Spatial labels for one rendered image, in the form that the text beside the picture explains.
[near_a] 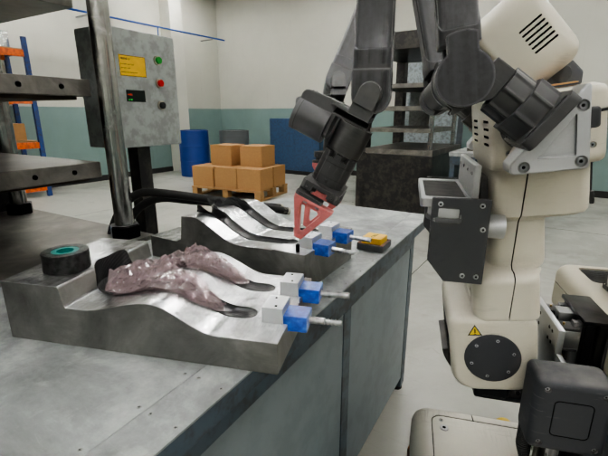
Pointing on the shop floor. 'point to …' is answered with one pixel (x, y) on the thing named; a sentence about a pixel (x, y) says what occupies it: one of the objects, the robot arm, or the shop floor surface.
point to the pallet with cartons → (241, 171)
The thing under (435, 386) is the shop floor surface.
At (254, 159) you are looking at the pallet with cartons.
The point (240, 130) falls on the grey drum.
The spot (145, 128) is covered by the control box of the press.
